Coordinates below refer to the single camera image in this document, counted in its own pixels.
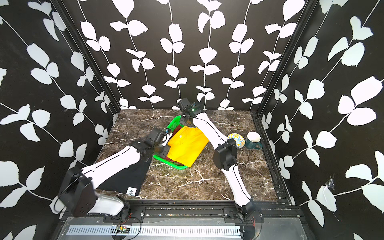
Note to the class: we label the yellow t-shirt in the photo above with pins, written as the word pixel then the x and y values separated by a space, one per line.
pixel 186 145

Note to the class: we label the red t-shirt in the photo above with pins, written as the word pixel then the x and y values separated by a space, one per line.
pixel 177 129

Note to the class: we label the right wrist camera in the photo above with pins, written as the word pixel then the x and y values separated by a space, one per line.
pixel 184 104

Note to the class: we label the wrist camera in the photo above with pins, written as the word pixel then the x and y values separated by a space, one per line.
pixel 184 104
pixel 169 131

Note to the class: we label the green mug white lid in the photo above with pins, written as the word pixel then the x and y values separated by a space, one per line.
pixel 253 141

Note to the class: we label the green plastic basket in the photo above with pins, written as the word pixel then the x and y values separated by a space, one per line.
pixel 163 156

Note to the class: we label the white slotted cable duct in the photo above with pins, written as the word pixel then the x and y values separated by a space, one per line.
pixel 164 231

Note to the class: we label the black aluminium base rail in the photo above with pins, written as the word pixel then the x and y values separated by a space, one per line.
pixel 222 210

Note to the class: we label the small circuit board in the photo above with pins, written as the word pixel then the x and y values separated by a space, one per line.
pixel 122 230

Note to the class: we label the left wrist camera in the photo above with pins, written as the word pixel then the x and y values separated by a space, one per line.
pixel 169 131

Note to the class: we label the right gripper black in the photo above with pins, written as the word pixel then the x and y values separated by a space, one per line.
pixel 183 121

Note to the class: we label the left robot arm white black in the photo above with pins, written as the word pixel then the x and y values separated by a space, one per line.
pixel 77 191

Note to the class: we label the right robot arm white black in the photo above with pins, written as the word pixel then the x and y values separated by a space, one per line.
pixel 224 158

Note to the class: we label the black t-shirt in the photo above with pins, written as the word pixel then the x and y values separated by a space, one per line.
pixel 129 180

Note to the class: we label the patterned yellow blue plate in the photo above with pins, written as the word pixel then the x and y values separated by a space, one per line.
pixel 240 141

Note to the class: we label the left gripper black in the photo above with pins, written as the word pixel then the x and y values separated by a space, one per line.
pixel 164 153

